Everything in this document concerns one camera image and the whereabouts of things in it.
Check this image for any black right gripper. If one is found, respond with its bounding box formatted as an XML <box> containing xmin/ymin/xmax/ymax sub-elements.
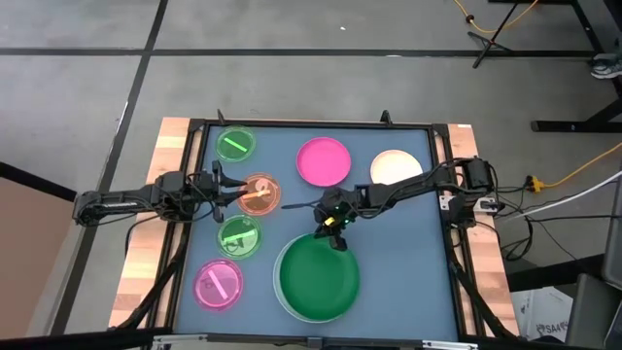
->
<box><xmin>281</xmin><ymin>187</ymin><xmax>360</xmax><ymax>218</ymax></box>

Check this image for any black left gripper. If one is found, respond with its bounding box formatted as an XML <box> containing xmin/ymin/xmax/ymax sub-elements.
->
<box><xmin>193</xmin><ymin>159</ymin><xmax>250</xmax><ymax>224</ymax></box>

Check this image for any small translucent orange plate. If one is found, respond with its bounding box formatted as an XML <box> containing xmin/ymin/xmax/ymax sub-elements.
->
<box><xmin>238</xmin><ymin>172</ymin><xmax>283</xmax><ymax>217</ymax></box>

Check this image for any opaque pink plastic plate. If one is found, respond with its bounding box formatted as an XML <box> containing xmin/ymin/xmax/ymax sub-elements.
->
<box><xmin>295</xmin><ymin>136</ymin><xmax>353</xmax><ymax>189</ymax></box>

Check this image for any small translucent green plate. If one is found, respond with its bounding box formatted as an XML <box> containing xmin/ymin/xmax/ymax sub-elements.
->
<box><xmin>215</xmin><ymin>124</ymin><xmax>258</xmax><ymax>163</ymax></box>
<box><xmin>216</xmin><ymin>214</ymin><xmax>263</xmax><ymax>261</ymax></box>

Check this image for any small translucent pink plate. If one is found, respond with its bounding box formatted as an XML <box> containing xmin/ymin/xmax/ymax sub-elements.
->
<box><xmin>192</xmin><ymin>258</ymin><xmax>245</xmax><ymax>312</ymax></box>

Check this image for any large green plastic plate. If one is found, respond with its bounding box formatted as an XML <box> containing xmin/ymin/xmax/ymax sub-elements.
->
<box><xmin>278</xmin><ymin>232</ymin><xmax>362</xmax><ymax>323</ymax></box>

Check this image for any large white plastic plate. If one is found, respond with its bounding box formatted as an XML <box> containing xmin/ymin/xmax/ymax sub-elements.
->
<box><xmin>272</xmin><ymin>237</ymin><xmax>341</xmax><ymax>325</ymax></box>

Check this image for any blue table mat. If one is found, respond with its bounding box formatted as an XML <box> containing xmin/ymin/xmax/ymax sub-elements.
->
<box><xmin>173</xmin><ymin>124</ymin><xmax>461</xmax><ymax>341</ymax></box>

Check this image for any brown partition board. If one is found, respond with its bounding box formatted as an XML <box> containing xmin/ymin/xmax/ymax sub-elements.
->
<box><xmin>0</xmin><ymin>161</ymin><xmax>78</xmax><ymax>341</ymax></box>

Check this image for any black tripod stand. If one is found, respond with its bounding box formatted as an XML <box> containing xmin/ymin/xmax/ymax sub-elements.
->
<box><xmin>466</xmin><ymin>0</ymin><xmax>522</xmax><ymax>69</ymax></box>

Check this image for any white printed cardboard box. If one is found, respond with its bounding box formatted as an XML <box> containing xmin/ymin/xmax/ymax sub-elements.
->
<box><xmin>509</xmin><ymin>286</ymin><xmax>574</xmax><ymax>341</ymax></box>

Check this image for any black desk foot bar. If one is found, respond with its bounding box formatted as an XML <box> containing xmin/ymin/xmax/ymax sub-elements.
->
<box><xmin>504</xmin><ymin>252</ymin><xmax>606</xmax><ymax>293</ymax></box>

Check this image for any dark grey chair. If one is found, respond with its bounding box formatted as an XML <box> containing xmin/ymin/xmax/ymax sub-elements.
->
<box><xmin>566</xmin><ymin>271</ymin><xmax>622</xmax><ymax>350</ymax></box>

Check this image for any grey metal cabinet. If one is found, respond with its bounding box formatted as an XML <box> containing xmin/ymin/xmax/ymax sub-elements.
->
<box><xmin>602</xmin><ymin>167</ymin><xmax>622</xmax><ymax>293</ymax></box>

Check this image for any person's shoe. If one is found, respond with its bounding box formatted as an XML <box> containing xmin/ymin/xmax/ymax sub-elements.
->
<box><xmin>589</xmin><ymin>52</ymin><xmax>622</xmax><ymax>81</ymax></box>

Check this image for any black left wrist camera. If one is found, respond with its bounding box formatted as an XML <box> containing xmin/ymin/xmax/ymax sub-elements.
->
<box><xmin>194</xmin><ymin>179</ymin><xmax>214</xmax><ymax>203</ymax></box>

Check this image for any black metal table frame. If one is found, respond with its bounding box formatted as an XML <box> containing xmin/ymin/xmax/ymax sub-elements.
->
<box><xmin>109</xmin><ymin>109</ymin><xmax>521</xmax><ymax>350</ymax></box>

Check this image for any yellow extension cable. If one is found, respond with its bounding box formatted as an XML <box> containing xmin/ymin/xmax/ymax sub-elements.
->
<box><xmin>526</xmin><ymin>141</ymin><xmax>622</xmax><ymax>193</ymax></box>
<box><xmin>452</xmin><ymin>0</ymin><xmax>540</xmax><ymax>35</ymax></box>

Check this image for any black desk frame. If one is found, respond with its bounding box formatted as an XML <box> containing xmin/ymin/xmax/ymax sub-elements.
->
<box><xmin>488</xmin><ymin>0</ymin><xmax>622</xmax><ymax>133</ymax></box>

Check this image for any thin black cable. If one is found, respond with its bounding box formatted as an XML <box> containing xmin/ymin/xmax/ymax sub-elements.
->
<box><xmin>527</xmin><ymin>213</ymin><xmax>622</xmax><ymax>221</ymax></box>

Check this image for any white cable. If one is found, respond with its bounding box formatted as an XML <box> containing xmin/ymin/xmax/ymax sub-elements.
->
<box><xmin>502</xmin><ymin>170</ymin><xmax>622</xmax><ymax>221</ymax></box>

